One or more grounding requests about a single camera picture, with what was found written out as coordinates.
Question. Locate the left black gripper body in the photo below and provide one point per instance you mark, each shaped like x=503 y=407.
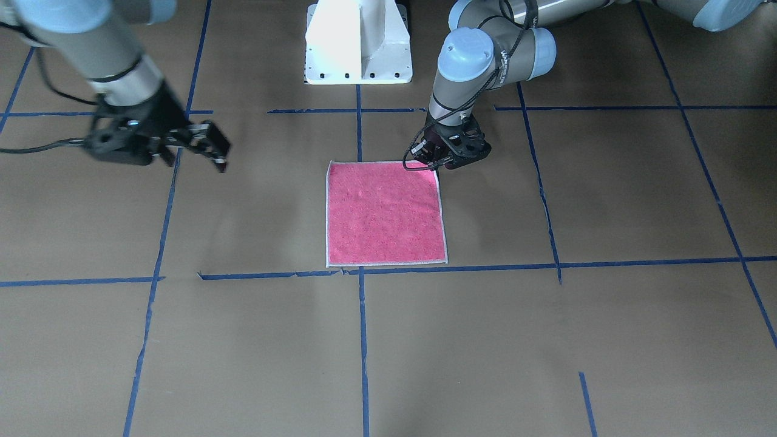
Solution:
x=432 y=149

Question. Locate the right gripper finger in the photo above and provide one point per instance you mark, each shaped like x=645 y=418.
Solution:
x=206 y=135
x=217 y=157

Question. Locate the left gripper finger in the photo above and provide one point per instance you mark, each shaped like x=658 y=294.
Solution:
x=446 y=163

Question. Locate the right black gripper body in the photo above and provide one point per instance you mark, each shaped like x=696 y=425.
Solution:
x=162 y=113

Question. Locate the pink towel white edge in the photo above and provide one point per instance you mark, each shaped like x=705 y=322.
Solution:
x=381 y=214

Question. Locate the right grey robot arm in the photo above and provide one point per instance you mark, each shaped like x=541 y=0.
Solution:
x=96 y=38

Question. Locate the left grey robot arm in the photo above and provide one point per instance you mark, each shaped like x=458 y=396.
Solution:
x=605 y=57

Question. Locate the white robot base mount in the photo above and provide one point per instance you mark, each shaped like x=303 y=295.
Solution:
x=358 y=42

